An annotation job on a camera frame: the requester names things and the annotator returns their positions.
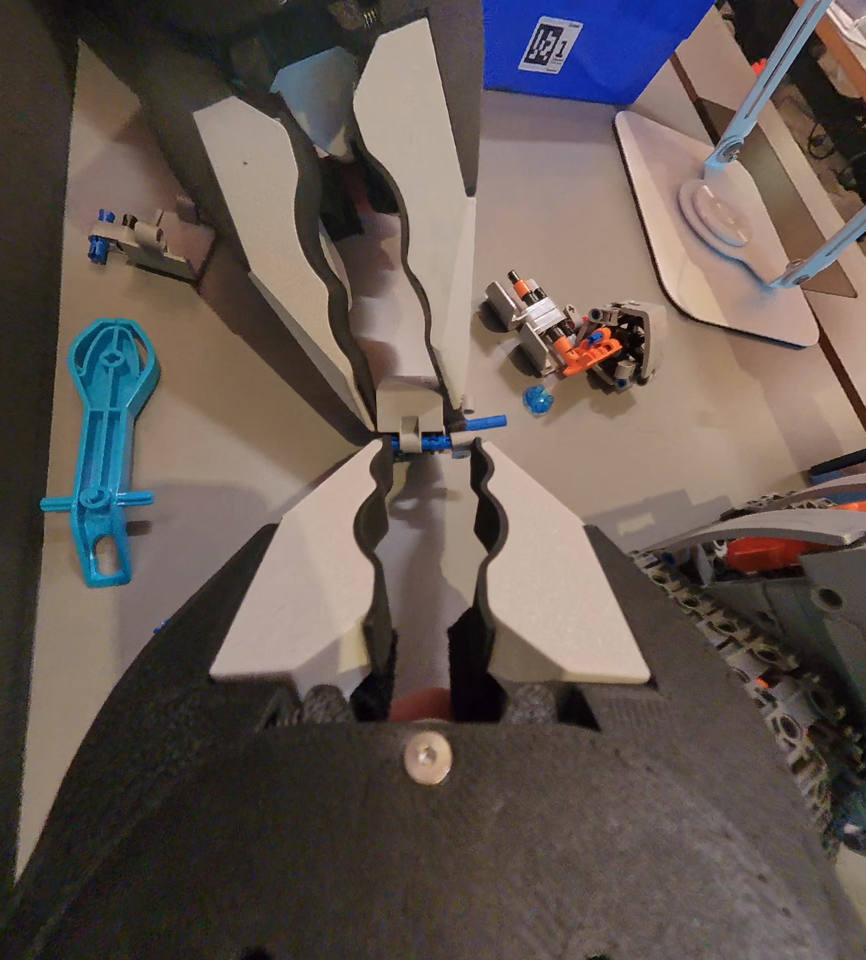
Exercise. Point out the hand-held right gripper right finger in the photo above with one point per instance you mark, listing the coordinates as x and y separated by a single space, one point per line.
561 600

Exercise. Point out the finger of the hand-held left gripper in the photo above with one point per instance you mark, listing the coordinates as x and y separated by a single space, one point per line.
260 195
425 165

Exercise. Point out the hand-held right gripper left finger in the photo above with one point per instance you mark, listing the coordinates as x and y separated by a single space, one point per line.
305 600

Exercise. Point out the grey bracket brick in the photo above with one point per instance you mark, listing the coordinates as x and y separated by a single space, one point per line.
155 240

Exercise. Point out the grey axle connector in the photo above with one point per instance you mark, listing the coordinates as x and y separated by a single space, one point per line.
486 428

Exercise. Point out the white printed tag sticker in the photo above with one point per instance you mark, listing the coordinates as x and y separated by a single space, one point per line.
553 42

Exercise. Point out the blue transparent round stud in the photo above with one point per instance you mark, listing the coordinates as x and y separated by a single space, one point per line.
538 399

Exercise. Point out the small grey orange brick assembly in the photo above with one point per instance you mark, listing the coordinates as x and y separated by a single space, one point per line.
576 338

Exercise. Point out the large grey tracked brick vehicle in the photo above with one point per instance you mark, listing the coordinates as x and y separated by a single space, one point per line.
793 630

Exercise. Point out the blue storage bin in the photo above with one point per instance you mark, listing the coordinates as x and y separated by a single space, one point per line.
628 45

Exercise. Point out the light blue paddle piece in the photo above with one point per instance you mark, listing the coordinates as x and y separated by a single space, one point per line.
103 450

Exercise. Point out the black dimpled foam mat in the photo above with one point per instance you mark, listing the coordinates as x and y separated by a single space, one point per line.
13 450

